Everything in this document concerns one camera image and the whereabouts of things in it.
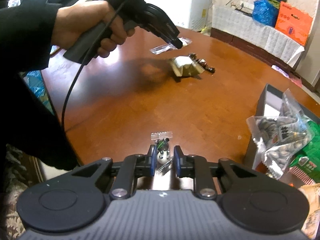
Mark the white lace cabinet cloth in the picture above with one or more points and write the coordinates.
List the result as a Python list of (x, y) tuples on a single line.
[(263, 36)]

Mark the pink slippers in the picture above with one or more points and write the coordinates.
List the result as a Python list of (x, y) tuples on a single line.
[(295, 79)]

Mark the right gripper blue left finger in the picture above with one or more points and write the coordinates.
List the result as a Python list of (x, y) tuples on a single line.
[(152, 159)]

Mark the gold snack bar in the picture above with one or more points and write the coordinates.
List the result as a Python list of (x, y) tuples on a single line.
[(184, 66)]

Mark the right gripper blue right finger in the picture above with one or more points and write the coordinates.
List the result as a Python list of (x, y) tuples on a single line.
[(179, 159)]

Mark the person left hand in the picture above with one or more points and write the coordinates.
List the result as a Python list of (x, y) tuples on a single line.
[(72, 21)]

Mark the gold foil candy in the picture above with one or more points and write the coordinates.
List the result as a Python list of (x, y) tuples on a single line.
[(202, 62)]

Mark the orange gift box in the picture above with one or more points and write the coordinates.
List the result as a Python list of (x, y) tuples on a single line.
[(294, 23)]

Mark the orange snack packet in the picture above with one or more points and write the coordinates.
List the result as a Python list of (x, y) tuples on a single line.
[(311, 224)]

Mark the green snack packet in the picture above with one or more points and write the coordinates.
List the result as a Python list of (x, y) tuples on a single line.
[(305, 165)]

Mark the clear sunflower seed bag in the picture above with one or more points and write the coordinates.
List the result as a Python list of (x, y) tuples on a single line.
[(278, 139)]

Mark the blue plastic bag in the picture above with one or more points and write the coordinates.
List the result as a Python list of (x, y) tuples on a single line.
[(266, 11)]

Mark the clear panda candy packet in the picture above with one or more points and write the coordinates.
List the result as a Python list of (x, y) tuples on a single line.
[(164, 157)]

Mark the dark grey storage box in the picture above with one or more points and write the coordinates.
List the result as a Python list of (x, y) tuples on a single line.
[(269, 105)]

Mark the purple detergent bottle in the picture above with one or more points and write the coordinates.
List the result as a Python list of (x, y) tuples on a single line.
[(282, 72)]

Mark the white chest freezer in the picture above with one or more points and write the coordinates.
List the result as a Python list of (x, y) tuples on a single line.
[(186, 3)]

